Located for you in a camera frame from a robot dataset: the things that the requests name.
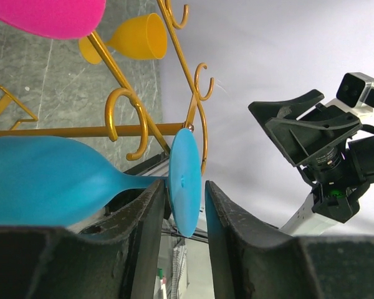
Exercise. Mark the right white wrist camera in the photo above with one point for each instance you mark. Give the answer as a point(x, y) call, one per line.
point(355, 95)

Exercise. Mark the blue plastic wine glass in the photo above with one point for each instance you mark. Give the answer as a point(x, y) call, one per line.
point(56, 181)

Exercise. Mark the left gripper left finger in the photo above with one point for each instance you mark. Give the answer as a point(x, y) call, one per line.
point(115, 258)

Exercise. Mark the yellow plastic wine glass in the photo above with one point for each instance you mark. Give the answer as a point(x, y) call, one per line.
point(140, 38)

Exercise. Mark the gold wire glass rack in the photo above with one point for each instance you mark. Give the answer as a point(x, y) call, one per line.
point(92, 47)

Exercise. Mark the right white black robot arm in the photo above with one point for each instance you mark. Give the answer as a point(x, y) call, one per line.
point(332, 150)

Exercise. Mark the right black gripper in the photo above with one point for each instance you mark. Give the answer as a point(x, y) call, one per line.
point(301, 141)

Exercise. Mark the pink plastic wine glass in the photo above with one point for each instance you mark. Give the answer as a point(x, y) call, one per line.
point(54, 19)

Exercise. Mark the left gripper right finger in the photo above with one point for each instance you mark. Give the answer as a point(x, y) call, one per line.
point(251, 259)

